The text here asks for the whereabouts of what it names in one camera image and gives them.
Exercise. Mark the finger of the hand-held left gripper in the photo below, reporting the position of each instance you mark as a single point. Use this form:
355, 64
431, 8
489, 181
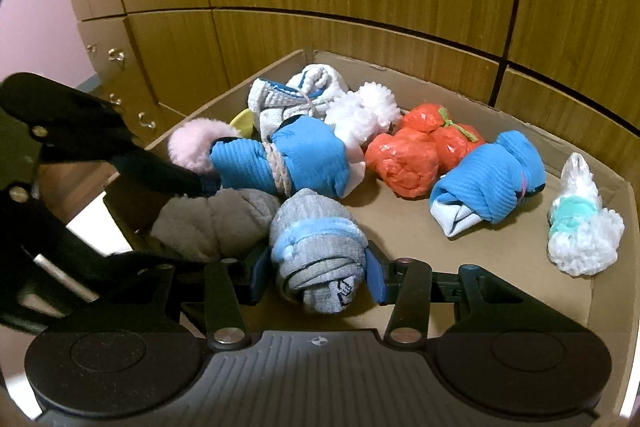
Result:
165, 174

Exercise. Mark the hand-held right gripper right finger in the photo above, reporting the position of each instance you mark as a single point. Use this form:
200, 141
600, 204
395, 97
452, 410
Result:
376, 277

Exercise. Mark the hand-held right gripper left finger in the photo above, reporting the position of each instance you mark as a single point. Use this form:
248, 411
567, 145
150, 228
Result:
257, 277

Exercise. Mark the pink fluffy sock bundle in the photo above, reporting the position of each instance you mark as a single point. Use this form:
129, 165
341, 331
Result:
192, 147

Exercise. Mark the grey sock bundle blue band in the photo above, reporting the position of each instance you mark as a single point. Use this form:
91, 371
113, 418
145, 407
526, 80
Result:
315, 252

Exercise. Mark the grey fluffy sock bundle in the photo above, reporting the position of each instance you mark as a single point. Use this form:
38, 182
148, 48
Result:
215, 222

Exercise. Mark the shallow cardboard box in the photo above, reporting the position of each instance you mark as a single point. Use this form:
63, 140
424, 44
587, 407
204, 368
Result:
450, 267

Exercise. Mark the yellow soft item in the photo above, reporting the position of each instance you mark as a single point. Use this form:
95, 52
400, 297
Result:
244, 121

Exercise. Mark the blue sock bundle beige band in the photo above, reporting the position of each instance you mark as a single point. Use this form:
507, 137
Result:
300, 157

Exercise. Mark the orange plastic bag bundle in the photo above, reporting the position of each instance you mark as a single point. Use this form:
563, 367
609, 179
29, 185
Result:
420, 157

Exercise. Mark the white and blue sock bundle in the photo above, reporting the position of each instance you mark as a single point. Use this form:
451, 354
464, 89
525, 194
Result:
285, 99

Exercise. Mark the blue sock bundle pink band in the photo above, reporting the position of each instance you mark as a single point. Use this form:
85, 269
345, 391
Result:
485, 184

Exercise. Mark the white fluffy sock bundle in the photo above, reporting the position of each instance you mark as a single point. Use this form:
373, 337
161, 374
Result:
360, 112

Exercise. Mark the white fluffy bundle teal band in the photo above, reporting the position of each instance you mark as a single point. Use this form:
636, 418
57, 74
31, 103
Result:
582, 232

